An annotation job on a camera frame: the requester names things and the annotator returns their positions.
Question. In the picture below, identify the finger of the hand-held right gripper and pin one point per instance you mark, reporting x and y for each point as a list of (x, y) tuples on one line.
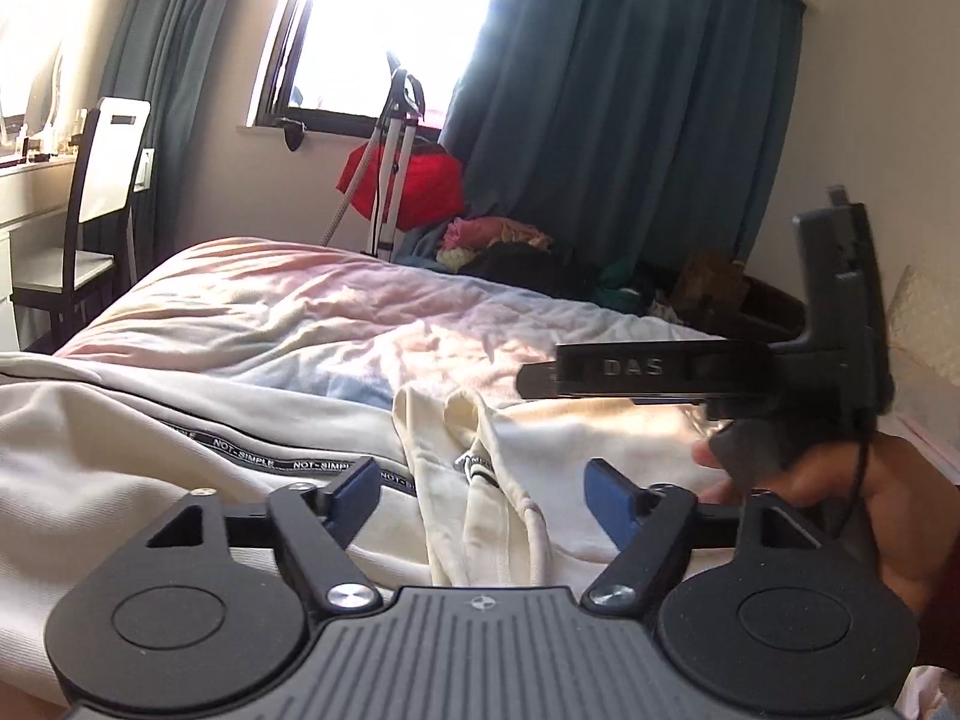
[(675, 371)]

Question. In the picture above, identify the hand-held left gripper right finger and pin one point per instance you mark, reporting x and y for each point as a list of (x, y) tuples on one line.
[(609, 499)]

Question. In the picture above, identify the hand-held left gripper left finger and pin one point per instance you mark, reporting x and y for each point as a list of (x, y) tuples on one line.
[(354, 493)]

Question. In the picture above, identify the cream hoodie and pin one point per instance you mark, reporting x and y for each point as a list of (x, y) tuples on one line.
[(112, 465)]

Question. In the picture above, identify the person's right forearm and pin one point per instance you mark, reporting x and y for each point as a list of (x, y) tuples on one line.
[(946, 615)]

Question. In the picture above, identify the person's right hand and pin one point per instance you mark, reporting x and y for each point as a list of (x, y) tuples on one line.
[(900, 502)]

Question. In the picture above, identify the white patterned cloth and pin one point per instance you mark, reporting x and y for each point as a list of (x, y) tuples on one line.
[(664, 311)]

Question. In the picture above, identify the white textured pillow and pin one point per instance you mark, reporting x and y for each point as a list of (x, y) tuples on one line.
[(926, 337)]

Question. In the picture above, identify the green cloth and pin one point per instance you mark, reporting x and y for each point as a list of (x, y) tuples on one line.
[(619, 281)]

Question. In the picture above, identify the black cloth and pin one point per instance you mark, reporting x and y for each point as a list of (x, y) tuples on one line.
[(532, 270)]

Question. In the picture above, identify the bed with pale sheet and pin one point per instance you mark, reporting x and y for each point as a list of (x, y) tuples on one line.
[(300, 315)]

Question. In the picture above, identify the pink cloth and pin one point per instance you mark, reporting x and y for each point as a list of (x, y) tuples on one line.
[(495, 231)]

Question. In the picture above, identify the wide teal curtain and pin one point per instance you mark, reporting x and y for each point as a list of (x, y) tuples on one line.
[(637, 90)]

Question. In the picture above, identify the red bag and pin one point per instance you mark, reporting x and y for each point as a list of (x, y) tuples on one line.
[(433, 187)]

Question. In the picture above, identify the garment steamer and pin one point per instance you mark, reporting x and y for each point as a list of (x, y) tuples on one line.
[(391, 165)]

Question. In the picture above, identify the small black hanging object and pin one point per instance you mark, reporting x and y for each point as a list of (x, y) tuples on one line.
[(292, 133)]

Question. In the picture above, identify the white dressing table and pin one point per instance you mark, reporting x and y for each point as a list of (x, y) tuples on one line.
[(30, 202)]

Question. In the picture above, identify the dark framed window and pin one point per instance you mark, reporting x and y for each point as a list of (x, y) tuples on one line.
[(390, 15)]

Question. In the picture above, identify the narrow teal curtain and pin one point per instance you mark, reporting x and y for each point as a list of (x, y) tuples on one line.
[(187, 52)]

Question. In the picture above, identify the white chair with dark frame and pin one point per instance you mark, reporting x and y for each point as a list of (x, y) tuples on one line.
[(112, 157)]

